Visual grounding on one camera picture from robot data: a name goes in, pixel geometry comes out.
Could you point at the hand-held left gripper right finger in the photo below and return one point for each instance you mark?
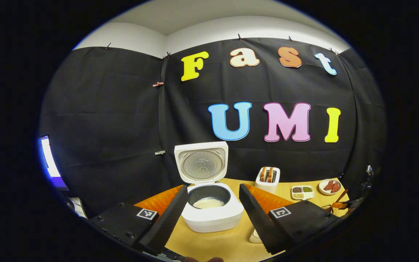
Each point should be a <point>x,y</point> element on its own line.
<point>258,222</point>

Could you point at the divided white grain dish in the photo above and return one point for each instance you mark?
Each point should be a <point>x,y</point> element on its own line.
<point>303,197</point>

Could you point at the bread slice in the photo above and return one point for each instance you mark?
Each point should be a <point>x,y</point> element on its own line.
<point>263,174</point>
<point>270,175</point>

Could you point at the red meat slice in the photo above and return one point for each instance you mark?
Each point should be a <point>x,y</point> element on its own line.
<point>335,187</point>
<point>328,185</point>

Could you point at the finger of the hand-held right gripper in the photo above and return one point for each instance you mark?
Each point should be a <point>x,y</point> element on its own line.
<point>353,203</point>

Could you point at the computer monitor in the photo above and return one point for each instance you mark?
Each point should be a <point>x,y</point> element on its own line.
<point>47,160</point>

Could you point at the clear box of rice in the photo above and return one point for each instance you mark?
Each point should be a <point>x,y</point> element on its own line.
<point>255,236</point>

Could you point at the white round plate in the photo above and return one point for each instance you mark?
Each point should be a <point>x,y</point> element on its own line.
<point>321,187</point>

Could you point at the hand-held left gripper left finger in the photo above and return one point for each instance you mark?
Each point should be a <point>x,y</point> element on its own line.
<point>166,222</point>

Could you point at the pink cloth clip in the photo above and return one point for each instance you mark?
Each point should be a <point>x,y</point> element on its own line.
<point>158,84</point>

